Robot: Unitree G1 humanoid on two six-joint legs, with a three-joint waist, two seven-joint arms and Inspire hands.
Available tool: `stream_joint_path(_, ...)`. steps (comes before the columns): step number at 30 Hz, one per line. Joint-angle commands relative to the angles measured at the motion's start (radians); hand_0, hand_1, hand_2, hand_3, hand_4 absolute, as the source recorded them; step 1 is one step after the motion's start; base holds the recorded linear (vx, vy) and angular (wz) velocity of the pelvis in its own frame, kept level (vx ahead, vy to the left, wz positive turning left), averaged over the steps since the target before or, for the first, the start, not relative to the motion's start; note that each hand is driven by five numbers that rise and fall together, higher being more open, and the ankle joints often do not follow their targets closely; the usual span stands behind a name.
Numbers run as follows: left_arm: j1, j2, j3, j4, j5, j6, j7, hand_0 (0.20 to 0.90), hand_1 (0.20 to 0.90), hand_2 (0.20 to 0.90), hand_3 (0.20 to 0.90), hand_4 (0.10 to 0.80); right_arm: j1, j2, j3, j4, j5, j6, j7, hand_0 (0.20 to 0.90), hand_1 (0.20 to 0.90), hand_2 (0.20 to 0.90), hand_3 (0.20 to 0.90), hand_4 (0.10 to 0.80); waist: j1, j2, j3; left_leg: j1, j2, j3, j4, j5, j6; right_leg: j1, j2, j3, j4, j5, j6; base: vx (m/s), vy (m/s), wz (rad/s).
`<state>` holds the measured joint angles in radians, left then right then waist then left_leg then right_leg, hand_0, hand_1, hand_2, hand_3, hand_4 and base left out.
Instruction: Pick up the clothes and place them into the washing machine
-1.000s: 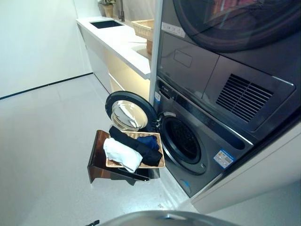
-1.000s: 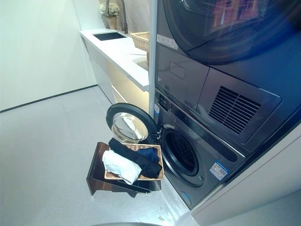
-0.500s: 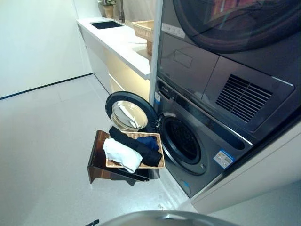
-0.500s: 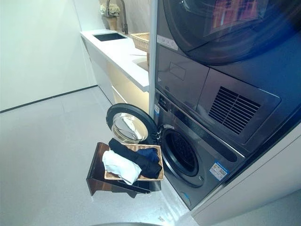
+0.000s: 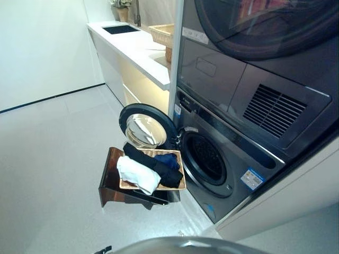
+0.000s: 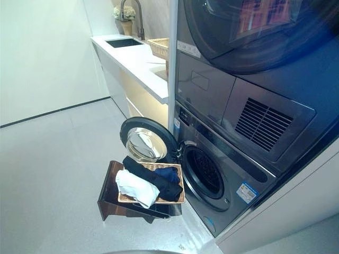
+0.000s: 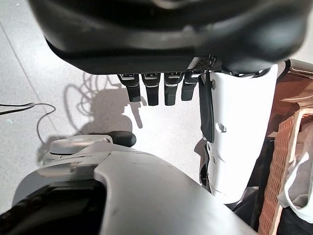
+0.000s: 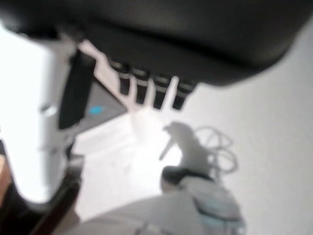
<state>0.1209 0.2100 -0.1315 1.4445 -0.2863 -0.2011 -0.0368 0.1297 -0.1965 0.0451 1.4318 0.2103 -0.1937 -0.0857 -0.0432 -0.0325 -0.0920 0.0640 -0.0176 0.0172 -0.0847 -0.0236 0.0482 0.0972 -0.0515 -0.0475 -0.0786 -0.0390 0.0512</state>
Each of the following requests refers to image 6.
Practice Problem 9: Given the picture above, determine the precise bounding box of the round washing machine door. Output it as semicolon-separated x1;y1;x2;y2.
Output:
120;116;176;162

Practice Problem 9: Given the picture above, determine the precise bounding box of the grey front-load washing machine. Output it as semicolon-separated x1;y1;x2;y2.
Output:
173;102;278;238

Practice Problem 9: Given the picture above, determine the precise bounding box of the navy blue cloth garment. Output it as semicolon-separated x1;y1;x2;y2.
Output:
154;167;181;184

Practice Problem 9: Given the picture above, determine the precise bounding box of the black cloth garment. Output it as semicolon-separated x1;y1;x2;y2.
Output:
122;156;183;201

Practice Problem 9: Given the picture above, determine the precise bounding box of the white vertical cabinet panel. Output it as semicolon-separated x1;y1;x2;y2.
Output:
166;0;179;145

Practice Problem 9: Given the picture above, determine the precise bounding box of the white counter cabinet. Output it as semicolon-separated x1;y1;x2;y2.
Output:
90;36;170;133

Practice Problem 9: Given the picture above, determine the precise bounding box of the white cloth garment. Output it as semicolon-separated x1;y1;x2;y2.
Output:
115;169;160;209

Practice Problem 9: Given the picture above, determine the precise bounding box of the woven wicker laundry basket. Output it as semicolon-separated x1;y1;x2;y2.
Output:
117;163;186;205

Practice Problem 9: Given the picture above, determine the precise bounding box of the woven wicker tray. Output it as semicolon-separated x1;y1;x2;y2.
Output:
147;38;171;58

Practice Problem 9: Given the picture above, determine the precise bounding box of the grey stacked dryer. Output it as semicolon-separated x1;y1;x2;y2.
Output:
174;0;339;175

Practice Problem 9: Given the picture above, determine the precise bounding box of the dark brown wooden stand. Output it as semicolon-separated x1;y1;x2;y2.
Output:
96;160;183;220

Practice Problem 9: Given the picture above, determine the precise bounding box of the black recessed sink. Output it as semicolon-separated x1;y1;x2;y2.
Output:
105;38;146;49

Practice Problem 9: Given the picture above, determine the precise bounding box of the energy label sticker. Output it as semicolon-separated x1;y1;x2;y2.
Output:
237;180;259;204

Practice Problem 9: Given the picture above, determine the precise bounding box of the potted white flower plant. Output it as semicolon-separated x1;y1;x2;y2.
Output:
113;5;136;37

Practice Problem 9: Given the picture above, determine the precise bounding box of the dark metal faucet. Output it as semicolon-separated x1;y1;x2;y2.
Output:
120;0;145;41

